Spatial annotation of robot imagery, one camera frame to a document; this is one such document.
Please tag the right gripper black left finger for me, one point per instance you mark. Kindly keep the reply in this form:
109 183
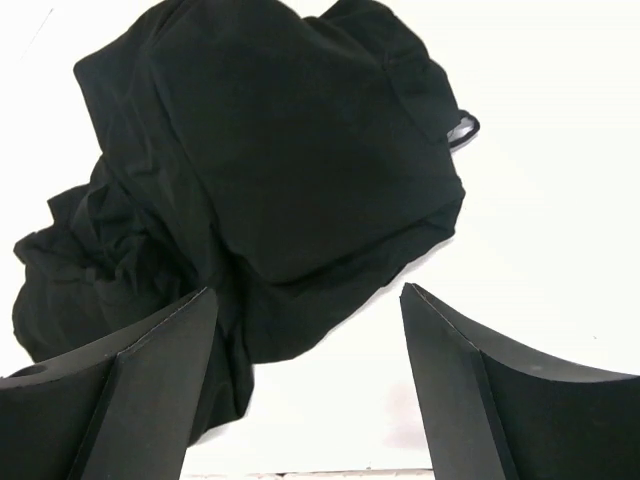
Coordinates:
119 408

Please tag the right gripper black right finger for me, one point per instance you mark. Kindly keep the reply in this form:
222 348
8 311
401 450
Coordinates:
493 408

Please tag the black trousers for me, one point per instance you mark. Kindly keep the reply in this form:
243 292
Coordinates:
294 165

